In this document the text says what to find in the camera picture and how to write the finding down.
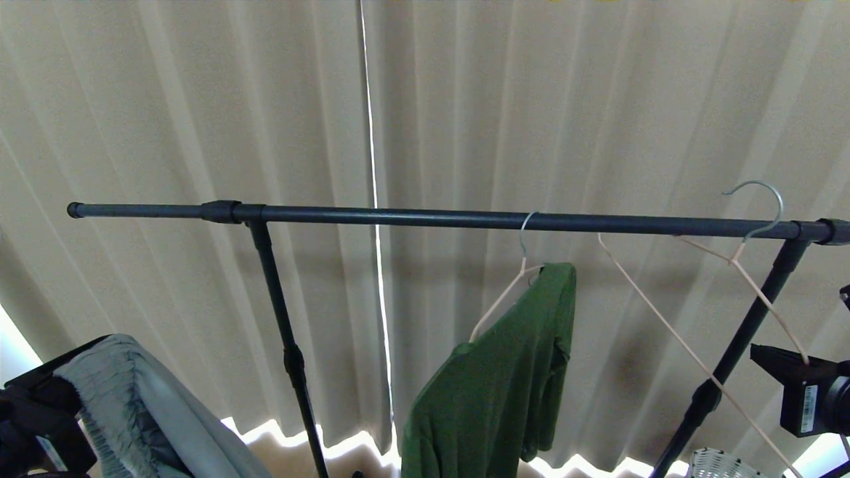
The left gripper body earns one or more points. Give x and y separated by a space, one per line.
33 438

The pale grey garment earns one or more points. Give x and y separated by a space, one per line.
172 431

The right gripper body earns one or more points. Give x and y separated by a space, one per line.
823 408

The pink clothes hanger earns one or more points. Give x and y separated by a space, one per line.
664 322
505 292

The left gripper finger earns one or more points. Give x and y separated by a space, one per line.
46 375

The white laundry basket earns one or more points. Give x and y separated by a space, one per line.
724 465

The green long-sleeved shirt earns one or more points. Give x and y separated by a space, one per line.
491 385

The black clothes rack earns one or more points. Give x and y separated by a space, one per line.
398 218

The beige curtain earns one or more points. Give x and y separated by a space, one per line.
199 99

